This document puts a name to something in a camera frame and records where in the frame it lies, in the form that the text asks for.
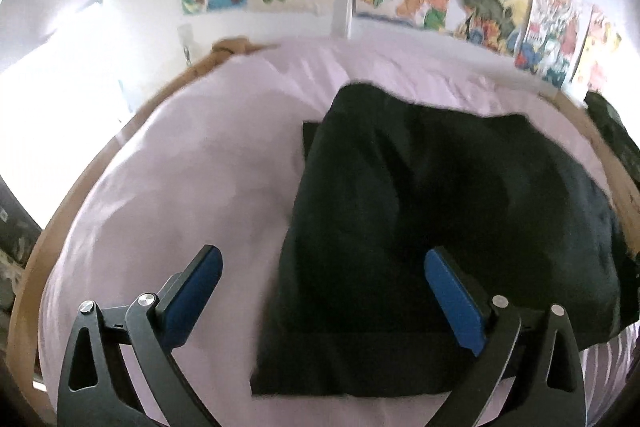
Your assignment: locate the black garment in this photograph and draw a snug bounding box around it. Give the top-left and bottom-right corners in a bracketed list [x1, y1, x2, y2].
[250, 83, 639, 398]

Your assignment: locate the dark green jacket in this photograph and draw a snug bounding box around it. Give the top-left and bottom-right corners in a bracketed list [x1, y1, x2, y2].
[584, 91, 640, 186]

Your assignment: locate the pink bed sheet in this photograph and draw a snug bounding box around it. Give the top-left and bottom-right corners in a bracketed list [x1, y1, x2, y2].
[38, 35, 614, 426]

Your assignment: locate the orange yellow pink drawing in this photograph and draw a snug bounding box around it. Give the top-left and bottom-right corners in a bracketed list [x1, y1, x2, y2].
[570, 5, 622, 100]

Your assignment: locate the colourful 2024 drawing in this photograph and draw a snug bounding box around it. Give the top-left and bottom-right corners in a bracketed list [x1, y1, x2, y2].
[514, 0, 590, 89]

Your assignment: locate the wooden bed frame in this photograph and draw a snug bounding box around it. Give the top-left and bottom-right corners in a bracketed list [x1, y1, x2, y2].
[8, 39, 639, 418]

